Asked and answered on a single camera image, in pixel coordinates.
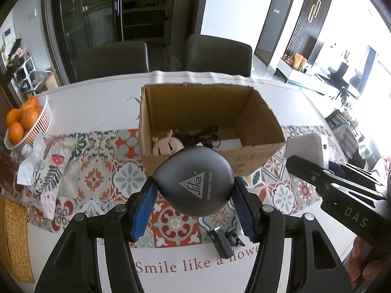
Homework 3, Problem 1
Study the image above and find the white shoe rack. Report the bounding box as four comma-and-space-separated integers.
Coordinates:
11, 56, 35, 94

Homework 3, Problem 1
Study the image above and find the cardboard box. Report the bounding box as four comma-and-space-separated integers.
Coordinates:
32, 69, 58, 92
138, 84, 287, 176

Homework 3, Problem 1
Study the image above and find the cardboard box on floor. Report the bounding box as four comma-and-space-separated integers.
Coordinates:
32, 69, 58, 92

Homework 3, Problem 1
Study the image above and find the gold wall lamp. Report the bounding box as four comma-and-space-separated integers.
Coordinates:
307, 0, 321, 22

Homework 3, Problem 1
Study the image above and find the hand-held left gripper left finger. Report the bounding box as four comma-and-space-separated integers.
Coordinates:
35, 177, 159, 293

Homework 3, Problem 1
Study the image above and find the printed fabric tissue pouch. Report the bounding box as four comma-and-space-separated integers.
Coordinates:
18, 135, 78, 220

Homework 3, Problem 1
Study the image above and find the black cable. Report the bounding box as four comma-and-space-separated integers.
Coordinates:
226, 232, 245, 248

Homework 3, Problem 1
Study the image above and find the chair with plaid cloth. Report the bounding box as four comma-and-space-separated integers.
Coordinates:
324, 110, 367, 162

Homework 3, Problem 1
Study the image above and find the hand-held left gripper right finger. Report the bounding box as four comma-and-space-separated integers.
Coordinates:
233, 177, 347, 293

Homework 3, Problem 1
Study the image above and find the dark interior doorway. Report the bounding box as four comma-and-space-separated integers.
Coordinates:
254, 0, 299, 68

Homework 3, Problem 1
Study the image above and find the black adapter with cable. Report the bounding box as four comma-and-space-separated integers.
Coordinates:
173, 125, 222, 148

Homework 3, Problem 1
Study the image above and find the white tv cabinet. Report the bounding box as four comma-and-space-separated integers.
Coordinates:
273, 58, 339, 95

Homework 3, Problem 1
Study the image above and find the white power adapter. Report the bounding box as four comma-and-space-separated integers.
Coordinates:
285, 133, 328, 167

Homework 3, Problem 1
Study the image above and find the dark slatted wall panel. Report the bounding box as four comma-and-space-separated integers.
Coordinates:
285, 0, 333, 64

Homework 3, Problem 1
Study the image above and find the dark sliding glass door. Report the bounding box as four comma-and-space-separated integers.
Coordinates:
41, 0, 204, 83

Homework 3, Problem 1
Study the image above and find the dark grey round case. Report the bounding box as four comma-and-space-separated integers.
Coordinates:
152, 146, 235, 212

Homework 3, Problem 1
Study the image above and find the white fruit basket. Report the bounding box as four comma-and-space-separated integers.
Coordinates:
4, 94, 51, 151

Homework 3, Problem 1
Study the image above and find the dark grey dining chair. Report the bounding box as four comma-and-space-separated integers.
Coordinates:
76, 41, 149, 83
185, 34, 253, 77

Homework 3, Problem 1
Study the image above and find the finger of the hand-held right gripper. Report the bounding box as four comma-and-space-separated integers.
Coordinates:
328, 159, 387, 190
285, 155, 385, 202

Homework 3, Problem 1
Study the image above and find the television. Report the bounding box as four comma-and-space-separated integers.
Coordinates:
308, 41, 325, 68

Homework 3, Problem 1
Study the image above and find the black usb hub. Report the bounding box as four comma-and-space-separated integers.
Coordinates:
208, 228, 233, 258

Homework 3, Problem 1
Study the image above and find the patterned table runner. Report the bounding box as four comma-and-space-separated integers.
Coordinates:
26, 125, 333, 248

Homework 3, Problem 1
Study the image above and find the person's right hand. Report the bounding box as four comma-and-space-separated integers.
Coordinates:
345, 236, 385, 290

